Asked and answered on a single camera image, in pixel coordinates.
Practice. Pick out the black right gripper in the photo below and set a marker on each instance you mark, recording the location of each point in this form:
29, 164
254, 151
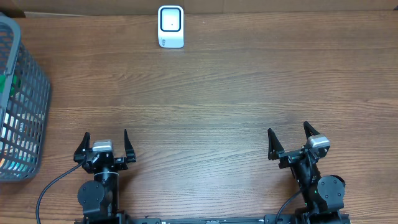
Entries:
277, 152

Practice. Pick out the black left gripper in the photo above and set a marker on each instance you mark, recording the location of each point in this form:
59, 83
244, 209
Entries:
120, 164

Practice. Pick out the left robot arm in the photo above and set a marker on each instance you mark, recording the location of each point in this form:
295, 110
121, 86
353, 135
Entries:
99, 197

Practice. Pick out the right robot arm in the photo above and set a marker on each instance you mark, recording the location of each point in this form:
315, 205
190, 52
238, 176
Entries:
322, 195

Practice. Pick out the white barcode scanner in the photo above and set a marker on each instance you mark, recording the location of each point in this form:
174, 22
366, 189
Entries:
170, 27

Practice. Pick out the items inside basket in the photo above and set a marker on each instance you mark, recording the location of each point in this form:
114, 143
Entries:
23, 128

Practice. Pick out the grey plastic mesh basket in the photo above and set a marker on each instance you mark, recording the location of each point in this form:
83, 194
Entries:
17, 60

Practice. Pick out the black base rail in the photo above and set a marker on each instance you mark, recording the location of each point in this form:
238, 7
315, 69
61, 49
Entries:
211, 220

